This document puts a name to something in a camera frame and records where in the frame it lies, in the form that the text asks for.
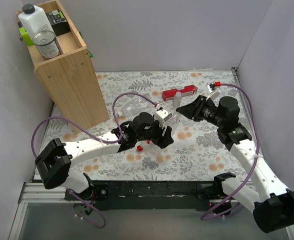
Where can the clear bottle with white cap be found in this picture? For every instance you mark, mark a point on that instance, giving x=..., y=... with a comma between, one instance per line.
x=134, y=107

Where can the floral patterned table mat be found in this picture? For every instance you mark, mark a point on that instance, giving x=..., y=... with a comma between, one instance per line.
x=196, y=154

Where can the wooden shelf box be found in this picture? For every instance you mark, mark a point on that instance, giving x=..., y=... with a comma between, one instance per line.
x=70, y=78

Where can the small white bottle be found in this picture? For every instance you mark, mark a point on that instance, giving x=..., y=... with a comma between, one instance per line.
x=177, y=99

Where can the metal tin can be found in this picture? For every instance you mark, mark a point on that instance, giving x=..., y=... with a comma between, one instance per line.
x=47, y=45

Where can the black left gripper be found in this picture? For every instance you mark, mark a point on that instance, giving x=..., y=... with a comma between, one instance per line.
x=160, y=134

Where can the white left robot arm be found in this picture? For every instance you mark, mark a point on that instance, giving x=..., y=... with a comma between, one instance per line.
x=56, y=161

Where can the black electronic device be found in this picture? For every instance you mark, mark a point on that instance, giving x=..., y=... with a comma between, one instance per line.
x=58, y=22

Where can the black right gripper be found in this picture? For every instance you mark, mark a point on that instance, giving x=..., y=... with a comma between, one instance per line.
x=198, y=109

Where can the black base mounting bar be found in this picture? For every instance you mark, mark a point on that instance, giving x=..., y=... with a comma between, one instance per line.
x=148, y=195

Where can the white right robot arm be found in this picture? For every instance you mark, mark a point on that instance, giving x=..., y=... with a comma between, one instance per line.
x=271, y=202

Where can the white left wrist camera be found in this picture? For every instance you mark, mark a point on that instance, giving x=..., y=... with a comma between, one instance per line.
x=162, y=115

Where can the green object behind shelf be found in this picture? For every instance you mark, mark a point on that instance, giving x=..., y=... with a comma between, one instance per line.
x=23, y=35

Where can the white jug with grey cap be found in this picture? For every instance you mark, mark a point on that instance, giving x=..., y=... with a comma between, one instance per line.
x=34, y=20

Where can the red rectangular box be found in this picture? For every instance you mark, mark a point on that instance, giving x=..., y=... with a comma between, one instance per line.
x=185, y=91

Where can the clear bottle with red cap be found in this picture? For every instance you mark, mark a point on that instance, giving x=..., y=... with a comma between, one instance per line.
x=149, y=148

